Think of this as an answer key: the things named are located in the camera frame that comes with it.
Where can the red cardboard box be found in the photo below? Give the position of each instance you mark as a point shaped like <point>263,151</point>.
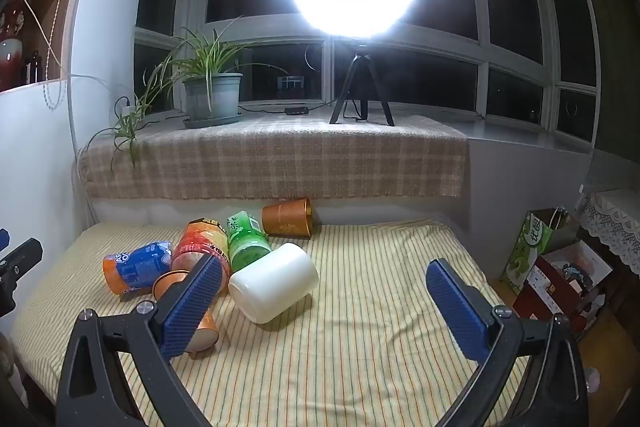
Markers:
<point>545,294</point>

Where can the black tripod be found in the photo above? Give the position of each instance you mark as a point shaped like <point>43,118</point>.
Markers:
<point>361,57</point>

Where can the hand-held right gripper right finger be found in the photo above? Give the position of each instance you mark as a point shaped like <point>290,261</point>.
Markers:
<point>457,312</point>

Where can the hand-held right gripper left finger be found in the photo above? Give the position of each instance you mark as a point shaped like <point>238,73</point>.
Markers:
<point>192,307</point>

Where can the grey pot saucer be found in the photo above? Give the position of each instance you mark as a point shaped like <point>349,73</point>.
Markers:
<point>210,123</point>

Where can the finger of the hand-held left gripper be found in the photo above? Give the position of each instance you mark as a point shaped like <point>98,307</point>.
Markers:
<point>20,259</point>

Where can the grey flower pot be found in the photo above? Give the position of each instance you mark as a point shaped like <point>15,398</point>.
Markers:
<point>212,97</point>

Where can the blue orange paper cup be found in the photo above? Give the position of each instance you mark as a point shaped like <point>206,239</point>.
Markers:
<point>135,264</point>

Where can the dark bottle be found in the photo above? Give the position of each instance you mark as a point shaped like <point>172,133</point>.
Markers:
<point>32,68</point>

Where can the white window frame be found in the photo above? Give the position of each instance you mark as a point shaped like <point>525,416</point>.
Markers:
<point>327,72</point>

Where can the plaid cloth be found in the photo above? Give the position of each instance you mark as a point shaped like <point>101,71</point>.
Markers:
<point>300,157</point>

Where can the plain orange paper cup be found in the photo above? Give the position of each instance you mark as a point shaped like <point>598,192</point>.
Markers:
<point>206,332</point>

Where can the red orange paper cup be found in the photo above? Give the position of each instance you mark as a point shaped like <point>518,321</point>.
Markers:
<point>197,247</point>

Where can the red vase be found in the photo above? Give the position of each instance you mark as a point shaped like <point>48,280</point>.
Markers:
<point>11,52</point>

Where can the spider plant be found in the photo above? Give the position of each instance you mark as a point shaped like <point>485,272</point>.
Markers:
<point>210,57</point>

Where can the white lace cloth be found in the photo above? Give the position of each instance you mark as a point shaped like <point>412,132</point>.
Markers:
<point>617,217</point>

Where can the brown paper cup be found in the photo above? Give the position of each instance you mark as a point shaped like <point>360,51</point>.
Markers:
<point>287,219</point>

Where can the yellow striped sheet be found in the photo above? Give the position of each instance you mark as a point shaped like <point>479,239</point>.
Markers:
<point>350,357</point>

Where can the green paper bag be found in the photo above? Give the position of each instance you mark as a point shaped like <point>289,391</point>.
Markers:
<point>532,242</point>

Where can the black power strip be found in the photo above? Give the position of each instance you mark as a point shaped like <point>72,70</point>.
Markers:
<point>295,110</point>

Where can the green paper cup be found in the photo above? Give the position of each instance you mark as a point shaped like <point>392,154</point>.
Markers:
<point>246,242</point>

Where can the white plastic cup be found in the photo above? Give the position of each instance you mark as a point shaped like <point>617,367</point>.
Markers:
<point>275,282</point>

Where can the white charger plug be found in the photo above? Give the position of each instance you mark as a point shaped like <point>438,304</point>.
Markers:
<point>125,107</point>

